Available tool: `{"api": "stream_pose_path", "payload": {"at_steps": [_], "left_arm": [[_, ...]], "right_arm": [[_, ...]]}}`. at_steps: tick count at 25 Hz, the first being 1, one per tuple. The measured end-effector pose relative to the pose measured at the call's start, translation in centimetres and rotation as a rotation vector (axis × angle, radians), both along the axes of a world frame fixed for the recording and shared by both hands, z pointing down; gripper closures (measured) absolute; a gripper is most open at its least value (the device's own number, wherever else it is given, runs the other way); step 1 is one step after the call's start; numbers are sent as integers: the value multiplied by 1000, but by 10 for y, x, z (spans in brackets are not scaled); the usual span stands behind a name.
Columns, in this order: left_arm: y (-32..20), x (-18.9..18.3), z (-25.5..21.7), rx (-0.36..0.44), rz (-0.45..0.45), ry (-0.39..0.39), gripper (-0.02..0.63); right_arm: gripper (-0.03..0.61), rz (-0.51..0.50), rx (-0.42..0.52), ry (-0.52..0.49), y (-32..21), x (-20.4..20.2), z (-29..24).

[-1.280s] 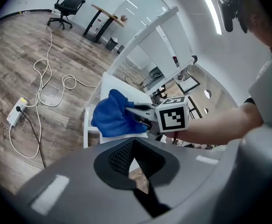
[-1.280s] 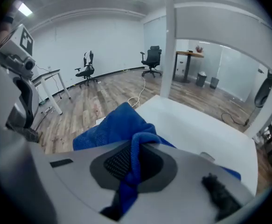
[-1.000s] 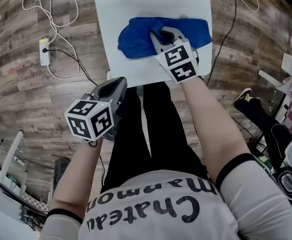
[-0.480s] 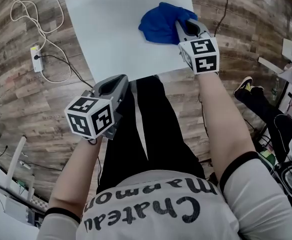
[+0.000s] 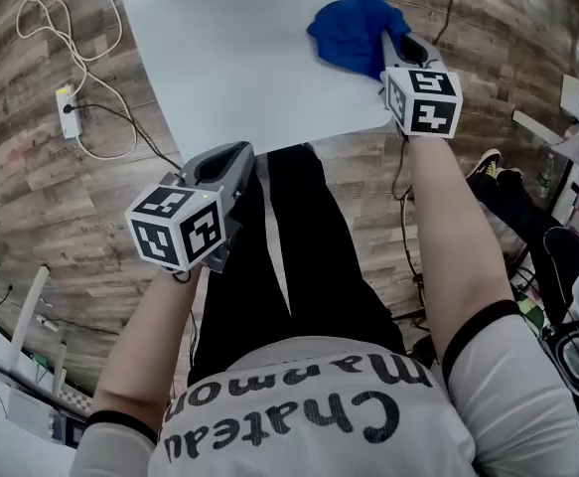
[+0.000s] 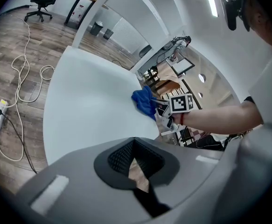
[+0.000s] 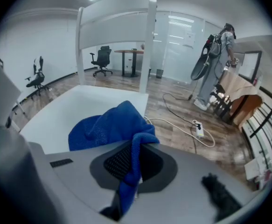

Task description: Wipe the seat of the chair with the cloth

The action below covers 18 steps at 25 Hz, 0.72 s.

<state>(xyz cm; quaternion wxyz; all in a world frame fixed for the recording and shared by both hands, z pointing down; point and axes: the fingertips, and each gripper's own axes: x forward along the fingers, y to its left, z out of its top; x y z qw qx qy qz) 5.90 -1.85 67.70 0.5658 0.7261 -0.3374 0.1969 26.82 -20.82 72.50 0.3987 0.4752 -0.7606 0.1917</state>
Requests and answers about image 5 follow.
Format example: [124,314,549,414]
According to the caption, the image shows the person's right forearm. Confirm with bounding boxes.
[405,134,518,362]

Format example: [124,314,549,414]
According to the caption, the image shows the person's left forearm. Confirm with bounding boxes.
[91,265,204,416]

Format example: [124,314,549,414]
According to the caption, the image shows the clear plastic bottle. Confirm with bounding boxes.
[536,154,556,201]

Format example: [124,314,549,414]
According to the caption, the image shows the blue wiping cloth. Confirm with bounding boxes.
[306,0,413,80]

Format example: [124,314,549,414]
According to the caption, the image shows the white power strip with cable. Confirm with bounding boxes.
[70,0,139,161]

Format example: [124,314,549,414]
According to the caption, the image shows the white wooden chair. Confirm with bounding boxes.
[89,0,395,154]

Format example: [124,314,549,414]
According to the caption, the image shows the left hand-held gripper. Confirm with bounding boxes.
[123,140,256,273]

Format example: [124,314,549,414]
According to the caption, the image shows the person's white printed t-shirt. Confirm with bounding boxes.
[70,298,579,477]

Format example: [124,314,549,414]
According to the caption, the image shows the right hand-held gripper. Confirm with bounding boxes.
[377,30,465,140]

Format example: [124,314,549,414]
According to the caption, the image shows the white frame table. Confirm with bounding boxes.
[0,263,70,401]

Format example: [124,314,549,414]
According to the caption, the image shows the person's black trousers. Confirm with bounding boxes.
[187,141,409,387]

